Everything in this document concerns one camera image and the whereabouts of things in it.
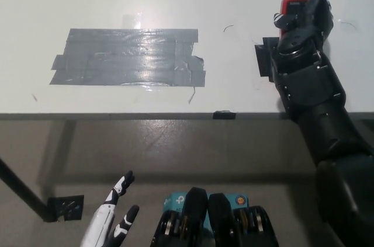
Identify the black and white right hand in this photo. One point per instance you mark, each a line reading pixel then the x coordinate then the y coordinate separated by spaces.
pixel 312 28

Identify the red digital multimeter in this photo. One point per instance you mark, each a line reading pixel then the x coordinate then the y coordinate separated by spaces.
pixel 296 4

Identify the white and black left hand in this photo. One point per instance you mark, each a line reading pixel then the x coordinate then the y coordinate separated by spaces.
pixel 100 223

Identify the black and teal robot body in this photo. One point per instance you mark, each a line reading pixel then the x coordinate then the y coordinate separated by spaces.
pixel 216 220

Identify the black floor tape patch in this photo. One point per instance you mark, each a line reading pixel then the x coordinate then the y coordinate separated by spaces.
pixel 65 207

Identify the grey duct tape patch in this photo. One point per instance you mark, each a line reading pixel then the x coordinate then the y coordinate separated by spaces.
pixel 128 60

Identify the small black tape strip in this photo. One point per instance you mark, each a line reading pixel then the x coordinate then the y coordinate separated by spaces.
pixel 224 114

